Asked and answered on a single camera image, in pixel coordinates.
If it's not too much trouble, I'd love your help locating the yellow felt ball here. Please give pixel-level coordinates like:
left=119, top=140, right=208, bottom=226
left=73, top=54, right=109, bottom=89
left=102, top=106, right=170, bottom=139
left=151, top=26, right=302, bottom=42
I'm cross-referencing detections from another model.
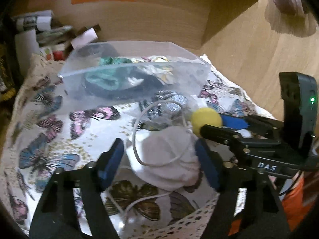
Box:
left=191, top=107, right=223, bottom=137

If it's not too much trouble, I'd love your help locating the white drawstring pouch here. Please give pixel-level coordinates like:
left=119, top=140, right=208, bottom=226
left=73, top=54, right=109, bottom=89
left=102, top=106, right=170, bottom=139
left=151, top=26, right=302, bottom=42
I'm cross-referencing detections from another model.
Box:
left=124, top=99, right=204, bottom=217

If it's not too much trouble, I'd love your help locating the silver sequin pouch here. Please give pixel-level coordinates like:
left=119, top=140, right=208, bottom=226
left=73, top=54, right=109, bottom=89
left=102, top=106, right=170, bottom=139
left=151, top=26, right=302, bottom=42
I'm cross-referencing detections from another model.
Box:
left=128, top=90, right=198, bottom=131

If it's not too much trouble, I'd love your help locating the green knitted cloth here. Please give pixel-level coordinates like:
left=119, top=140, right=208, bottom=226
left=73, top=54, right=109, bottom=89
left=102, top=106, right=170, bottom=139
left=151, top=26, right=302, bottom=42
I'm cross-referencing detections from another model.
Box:
left=84, top=57, right=146, bottom=91

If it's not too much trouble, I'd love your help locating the floral fabric scrunchie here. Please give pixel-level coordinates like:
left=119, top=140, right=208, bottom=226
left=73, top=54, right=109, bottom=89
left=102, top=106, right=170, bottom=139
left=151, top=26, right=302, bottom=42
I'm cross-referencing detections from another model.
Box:
left=130, top=56, right=175, bottom=85

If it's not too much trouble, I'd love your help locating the butterfly print lace cloth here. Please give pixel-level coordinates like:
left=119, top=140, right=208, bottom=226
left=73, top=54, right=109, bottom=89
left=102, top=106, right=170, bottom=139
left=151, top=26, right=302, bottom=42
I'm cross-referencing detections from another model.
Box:
left=0, top=53, right=278, bottom=239

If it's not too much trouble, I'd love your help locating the clear plastic storage box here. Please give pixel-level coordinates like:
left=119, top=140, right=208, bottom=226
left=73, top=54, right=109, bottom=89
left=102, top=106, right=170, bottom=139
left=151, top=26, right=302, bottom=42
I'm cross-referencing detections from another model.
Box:
left=59, top=41, right=210, bottom=112

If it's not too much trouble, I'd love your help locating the wooden shelf unit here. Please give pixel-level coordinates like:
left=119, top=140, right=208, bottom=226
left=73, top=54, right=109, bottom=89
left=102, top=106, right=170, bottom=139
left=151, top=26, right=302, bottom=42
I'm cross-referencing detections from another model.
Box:
left=11, top=0, right=318, bottom=118

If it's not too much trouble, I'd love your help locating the red and white box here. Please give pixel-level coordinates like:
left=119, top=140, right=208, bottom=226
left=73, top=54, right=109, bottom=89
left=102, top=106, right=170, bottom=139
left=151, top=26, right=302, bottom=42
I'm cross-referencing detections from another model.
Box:
left=52, top=50, right=67, bottom=61

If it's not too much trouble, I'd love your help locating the white paper card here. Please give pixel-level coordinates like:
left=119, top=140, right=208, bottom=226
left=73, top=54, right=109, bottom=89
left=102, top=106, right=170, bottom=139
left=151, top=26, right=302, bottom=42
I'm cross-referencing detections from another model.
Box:
left=71, top=28, right=98, bottom=49

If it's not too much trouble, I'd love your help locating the stack of papers and books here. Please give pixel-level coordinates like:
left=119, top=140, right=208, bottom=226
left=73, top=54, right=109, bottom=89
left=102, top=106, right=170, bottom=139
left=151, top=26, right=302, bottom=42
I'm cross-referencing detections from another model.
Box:
left=11, top=10, right=75, bottom=48

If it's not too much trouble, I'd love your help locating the dark glass bottle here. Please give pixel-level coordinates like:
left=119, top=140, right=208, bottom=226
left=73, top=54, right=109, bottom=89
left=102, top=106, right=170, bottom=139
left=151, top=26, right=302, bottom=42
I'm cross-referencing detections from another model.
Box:
left=1, top=25, right=17, bottom=103

